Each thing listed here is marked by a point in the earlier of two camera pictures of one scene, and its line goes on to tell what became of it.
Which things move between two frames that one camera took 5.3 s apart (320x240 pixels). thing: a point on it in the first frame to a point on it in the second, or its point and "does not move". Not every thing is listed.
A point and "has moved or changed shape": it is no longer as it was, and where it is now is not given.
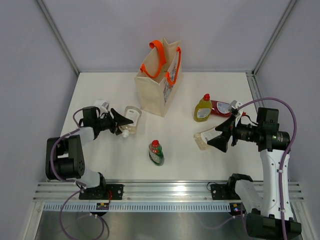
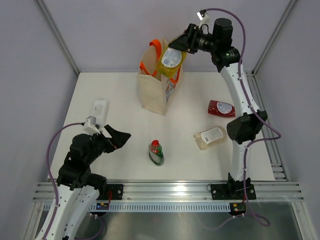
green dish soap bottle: (156, 154) does not move
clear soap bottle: (133, 114) has moved or changed shape
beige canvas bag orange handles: (159, 77) does not move
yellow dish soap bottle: (203, 109) to (170, 65)
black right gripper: (221, 141) to (187, 40)
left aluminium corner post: (58, 36) does not move
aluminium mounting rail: (157, 191) does not move
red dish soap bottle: (220, 108) does not move
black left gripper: (118, 119) to (118, 139)
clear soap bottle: (201, 138) does not move
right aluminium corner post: (276, 32) does not move
